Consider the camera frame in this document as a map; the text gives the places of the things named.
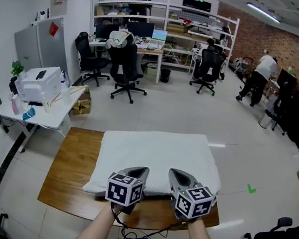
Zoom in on white garment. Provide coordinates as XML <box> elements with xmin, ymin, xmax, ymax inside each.
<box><xmin>104</xmin><ymin>28</ymin><xmax>136</xmax><ymax>52</ymax></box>

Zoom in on long ceiling light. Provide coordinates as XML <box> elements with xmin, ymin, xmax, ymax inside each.
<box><xmin>244</xmin><ymin>2</ymin><xmax>283</xmax><ymax>24</ymax></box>

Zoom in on wood top white desk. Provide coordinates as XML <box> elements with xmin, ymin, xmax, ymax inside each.
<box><xmin>84</xmin><ymin>38</ymin><xmax>165</xmax><ymax>85</ymax></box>

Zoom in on black computer monitor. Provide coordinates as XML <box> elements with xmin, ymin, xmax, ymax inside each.
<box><xmin>126</xmin><ymin>20</ymin><xmax>155</xmax><ymax>40</ymax></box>
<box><xmin>93</xmin><ymin>21</ymin><xmax>120</xmax><ymax>42</ymax></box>
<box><xmin>276</xmin><ymin>68</ymin><xmax>299</xmax><ymax>91</ymax></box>

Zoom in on black phone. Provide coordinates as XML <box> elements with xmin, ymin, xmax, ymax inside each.
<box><xmin>35</xmin><ymin>69</ymin><xmax>47</xmax><ymax>81</ymax></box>

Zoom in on red paper sheet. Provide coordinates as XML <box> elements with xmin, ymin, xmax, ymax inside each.
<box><xmin>49</xmin><ymin>21</ymin><xmax>60</xmax><ymax>37</ymax></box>

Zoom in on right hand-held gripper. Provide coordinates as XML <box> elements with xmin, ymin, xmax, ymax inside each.
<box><xmin>162</xmin><ymin>167</ymin><xmax>219</xmax><ymax>225</ymax></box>

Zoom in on blue face mask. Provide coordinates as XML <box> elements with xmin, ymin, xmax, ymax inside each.
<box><xmin>22</xmin><ymin>106</ymin><xmax>37</xmax><ymax>123</ymax></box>

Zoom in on person's left forearm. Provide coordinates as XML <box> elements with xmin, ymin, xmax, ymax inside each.
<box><xmin>69</xmin><ymin>201</ymin><xmax>117</xmax><ymax>239</ymax></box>

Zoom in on white shelving rack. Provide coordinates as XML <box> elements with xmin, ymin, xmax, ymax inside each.
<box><xmin>83</xmin><ymin>0</ymin><xmax>242</xmax><ymax>81</ymax></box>

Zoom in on silver trash can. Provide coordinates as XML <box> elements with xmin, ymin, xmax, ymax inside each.
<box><xmin>257</xmin><ymin>108</ymin><xmax>274</xmax><ymax>130</ymax></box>

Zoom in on white wall poster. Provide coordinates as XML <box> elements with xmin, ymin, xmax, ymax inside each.
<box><xmin>47</xmin><ymin>0</ymin><xmax>69</xmax><ymax>20</ymax></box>

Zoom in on small clear bottle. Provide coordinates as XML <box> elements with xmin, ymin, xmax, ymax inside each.
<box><xmin>42</xmin><ymin>96</ymin><xmax>53</xmax><ymax>114</ymax></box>

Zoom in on white router black antennas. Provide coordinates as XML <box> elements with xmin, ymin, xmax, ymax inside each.
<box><xmin>32</xmin><ymin>7</ymin><xmax>50</xmax><ymax>23</ymax></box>

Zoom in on black waste bin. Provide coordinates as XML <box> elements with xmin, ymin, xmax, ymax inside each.
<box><xmin>159</xmin><ymin>68</ymin><xmax>172</xmax><ymax>84</ymax></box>

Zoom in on white printer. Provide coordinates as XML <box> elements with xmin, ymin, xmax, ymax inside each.
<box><xmin>12</xmin><ymin>61</ymin><xmax>64</xmax><ymax>107</ymax></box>

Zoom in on yellow brown cardboard boxes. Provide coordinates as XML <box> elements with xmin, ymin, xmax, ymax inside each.
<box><xmin>68</xmin><ymin>88</ymin><xmax>94</xmax><ymax>119</ymax></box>

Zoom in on black wall display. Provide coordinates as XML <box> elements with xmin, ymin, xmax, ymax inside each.
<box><xmin>181</xmin><ymin>0</ymin><xmax>213</xmax><ymax>13</ymax></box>

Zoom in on white pillowcase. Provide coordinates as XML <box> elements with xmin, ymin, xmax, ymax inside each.
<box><xmin>94</xmin><ymin>121</ymin><xmax>229</xmax><ymax>205</ymax></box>

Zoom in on silver refrigerator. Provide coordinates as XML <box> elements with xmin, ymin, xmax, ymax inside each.
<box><xmin>9</xmin><ymin>11</ymin><xmax>75</xmax><ymax>84</ymax></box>

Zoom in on pink bottle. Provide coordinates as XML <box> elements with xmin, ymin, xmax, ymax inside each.
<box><xmin>9</xmin><ymin>93</ymin><xmax>23</xmax><ymax>115</ymax></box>

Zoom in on white pillow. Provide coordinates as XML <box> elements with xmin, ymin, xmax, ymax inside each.
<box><xmin>82</xmin><ymin>121</ymin><xmax>228</xmax><ymax>211</ymax></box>

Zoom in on silver laptop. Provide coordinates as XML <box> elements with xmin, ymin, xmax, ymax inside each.
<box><xmin>146</xmin><ymin>28</ymin><xmax>169</xmax><ymax>50</ymax></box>

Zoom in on green potted plant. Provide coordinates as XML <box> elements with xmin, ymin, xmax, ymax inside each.
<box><xmin>9</xmin><ymin>54</ymin><xmax>29</xmax><ymax>80</ymax></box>

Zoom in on clear spray bottle blue nozzle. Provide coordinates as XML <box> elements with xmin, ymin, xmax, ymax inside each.
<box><xmin>58</xmin><ymin>69</ymin><xmax>73</xmax><ymax>89</ymax></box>

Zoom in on light wooden sticks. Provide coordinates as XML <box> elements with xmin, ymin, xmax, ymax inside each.
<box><xmin>50</xmin><ymin>81</ymin><xmax>89</xmax><ymax>107</ymax></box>

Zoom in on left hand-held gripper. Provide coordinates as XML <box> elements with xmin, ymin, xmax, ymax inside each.
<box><xmin>103</xmin><ymin>162</ymin><xmax>151</xmax><ymax>217</ymax></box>

